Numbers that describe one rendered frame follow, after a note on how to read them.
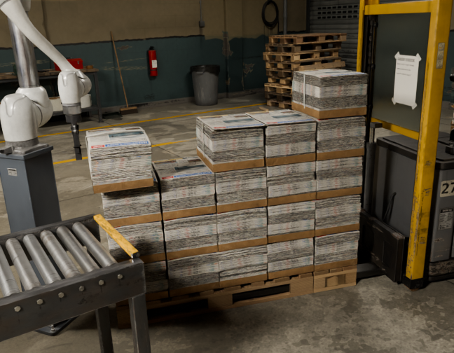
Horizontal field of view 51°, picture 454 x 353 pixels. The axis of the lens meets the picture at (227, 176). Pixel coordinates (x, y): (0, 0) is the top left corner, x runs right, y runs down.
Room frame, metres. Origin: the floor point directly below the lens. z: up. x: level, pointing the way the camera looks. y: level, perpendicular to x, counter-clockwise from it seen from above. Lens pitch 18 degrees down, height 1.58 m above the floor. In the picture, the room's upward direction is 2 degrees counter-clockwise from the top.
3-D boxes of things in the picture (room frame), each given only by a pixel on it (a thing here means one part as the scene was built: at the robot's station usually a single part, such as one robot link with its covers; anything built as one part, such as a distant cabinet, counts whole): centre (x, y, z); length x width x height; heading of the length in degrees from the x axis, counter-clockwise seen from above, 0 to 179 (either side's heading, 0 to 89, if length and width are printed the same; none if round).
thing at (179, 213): (2.54, 0.11, 0.40); 1.16 x 0.38 x 0.51; 105
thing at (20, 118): (2.35, 1.03, 1.17); 0.18 x 0.16 x 0.22; 178
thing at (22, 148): (2.32, 1.04, 1.03); 0.22 x 0.18 x 0.06; 156
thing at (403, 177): (2.93, -1.37, 0.40); 0.69 x 0.55 x 0.80; 15
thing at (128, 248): (1.69, 0.44, 0.81); 0.43 x 0.03 x 0.02; 32
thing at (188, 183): (2.54, 0.11, 0.42); 1.17 x 0.39 x 0.83; 105
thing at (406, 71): (2.84, -1.03, 1.27); 0.57 x 0.01 x 0.65; 15
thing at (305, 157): (2.65, -0.30, 0.86); 0.38 x 0.29 x 0.04; 16
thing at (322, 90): (2.72, -0.59, 0.65); 0.39 x 0.30 x 1.29; 15
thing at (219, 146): (2.57, -0.01, 0.95); 0.38 x 0.29 x 0.23; 16
